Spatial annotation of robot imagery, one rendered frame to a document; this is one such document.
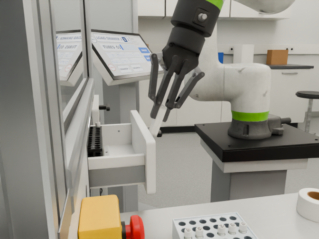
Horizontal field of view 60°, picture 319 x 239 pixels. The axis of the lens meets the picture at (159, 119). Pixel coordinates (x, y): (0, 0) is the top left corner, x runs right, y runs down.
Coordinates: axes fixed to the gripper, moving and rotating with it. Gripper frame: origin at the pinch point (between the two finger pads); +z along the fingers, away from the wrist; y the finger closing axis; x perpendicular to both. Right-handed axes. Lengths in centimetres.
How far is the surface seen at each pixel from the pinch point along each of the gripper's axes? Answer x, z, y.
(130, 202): 96, 71, 28
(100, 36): 90, -17, -18
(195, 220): -17.7, 12.3, 8.1
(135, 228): -31.2, 7.7, -6.7
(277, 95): 276, -37, 226
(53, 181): -42.5, -1.5, -16.7
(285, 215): -14.8, 8.5, 28.7
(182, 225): -17.5, 13.9, 6.2
